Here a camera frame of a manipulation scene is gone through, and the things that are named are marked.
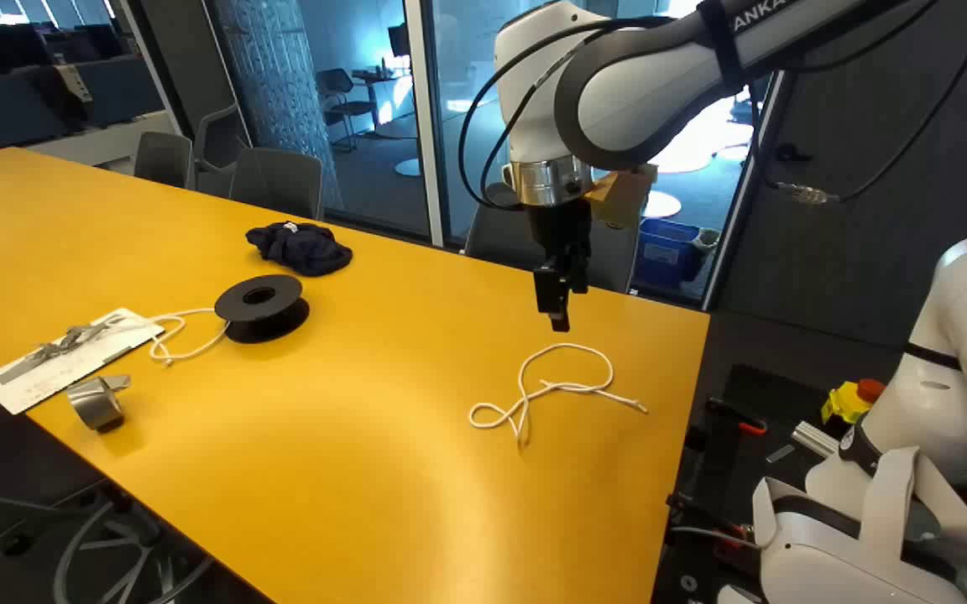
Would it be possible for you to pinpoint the black filament spool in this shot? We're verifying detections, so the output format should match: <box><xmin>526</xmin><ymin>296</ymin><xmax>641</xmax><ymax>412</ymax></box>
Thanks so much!
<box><xmin>210</xmin><ymin>272</ymin><xmax>312</xmax><ymax>346</ymax></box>

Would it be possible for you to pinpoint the white rope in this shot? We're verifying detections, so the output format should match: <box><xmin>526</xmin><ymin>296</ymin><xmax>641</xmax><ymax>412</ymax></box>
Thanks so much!
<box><xmin>463</xmin><ymin>338</ymin><xmax>652</xmax><ymax>448</ymax></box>

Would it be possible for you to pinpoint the white printed paper sheet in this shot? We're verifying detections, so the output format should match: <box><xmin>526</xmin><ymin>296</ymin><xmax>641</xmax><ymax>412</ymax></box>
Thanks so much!
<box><xmin>0</xmin><ymin>304</ymin><xmax>166</xmax><ymax>419</ymax></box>

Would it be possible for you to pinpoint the thin white string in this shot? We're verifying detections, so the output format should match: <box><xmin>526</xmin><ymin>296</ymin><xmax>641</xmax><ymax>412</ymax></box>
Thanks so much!
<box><xmin>145</xmin><ymin>304</ymin><xmax>231</xmax><ymax>370</ymax></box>

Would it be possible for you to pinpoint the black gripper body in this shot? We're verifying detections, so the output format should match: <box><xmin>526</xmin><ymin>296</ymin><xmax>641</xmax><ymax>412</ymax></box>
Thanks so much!
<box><xmin>526</xmin><ymin>196</ymin><xmax>597</xmax><ymax>297</ymax></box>

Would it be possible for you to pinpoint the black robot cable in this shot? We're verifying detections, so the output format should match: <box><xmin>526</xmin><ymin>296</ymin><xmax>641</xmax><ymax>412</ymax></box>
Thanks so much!
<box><xmin>456</xmin><ymin>0</ymin><xmax>967</xmax><ymax>215</ymax></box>

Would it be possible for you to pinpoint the small grey clip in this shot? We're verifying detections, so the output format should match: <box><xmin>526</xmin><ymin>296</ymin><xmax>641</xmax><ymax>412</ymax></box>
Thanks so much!
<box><xmin>62</xmin><ymin>371</ymin><xmax>135</xmax><ymax>435</ymax></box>

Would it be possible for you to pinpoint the office chair behind glass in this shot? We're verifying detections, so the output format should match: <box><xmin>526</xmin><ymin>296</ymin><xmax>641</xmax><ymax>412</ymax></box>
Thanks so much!
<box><xmin>312</xmin><ymin>64</ymin><xmax>381</xmax><ymax>139</ymax></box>

